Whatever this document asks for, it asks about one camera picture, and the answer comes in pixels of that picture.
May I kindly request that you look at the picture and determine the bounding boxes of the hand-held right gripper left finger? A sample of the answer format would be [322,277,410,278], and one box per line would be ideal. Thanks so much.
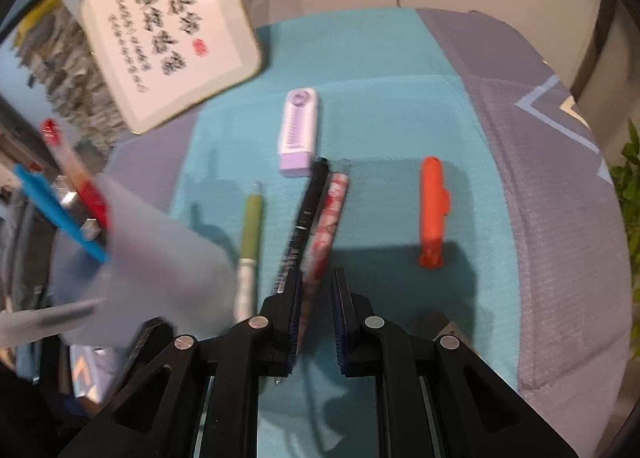
[57,265,305,458]

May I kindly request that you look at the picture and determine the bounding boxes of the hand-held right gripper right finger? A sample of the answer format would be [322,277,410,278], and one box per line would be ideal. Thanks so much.
[332,265,581,458]

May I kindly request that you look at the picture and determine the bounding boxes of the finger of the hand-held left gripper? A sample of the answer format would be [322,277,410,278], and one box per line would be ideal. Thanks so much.
[127,317,174,380]

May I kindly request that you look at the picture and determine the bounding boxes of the translucent plastic cup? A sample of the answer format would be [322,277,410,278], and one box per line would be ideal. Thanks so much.
[50,172,238,345]

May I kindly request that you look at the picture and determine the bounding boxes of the green white pen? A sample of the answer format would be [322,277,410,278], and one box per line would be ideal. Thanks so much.
[232,181,265,324]

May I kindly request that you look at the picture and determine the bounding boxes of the black pen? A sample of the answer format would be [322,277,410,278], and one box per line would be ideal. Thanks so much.
[275,157,329,294]

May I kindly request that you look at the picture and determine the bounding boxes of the pink patterned pen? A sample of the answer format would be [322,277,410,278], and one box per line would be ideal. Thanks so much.
[300,169,351,299]

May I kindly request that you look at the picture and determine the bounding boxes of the orange marker pen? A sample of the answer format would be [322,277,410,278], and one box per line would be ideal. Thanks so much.
[418,155,452,270]

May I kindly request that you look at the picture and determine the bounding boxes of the blue pen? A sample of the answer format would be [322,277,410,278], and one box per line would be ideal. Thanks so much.
[13,164,108,264]

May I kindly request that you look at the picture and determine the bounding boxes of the red gel pen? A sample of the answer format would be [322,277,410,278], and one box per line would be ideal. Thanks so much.
[40,118,110,231]

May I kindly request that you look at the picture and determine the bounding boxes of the purple white correction tape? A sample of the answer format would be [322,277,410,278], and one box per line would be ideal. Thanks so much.
[277,87,319,176]

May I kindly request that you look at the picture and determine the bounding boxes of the tall stack of papers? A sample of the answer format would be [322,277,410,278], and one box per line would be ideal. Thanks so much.
[10,3,126,154]

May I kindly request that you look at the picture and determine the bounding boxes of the white calligraphy sign gold rim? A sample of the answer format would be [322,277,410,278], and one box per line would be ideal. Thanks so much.
[77,0,265,135]

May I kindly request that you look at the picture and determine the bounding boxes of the green leafy plant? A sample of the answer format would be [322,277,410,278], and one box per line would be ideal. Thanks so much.
[609,121,640,239]

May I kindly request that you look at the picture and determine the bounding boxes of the yellow bag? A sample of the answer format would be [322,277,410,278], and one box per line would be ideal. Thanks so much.
[12,0,61,46]

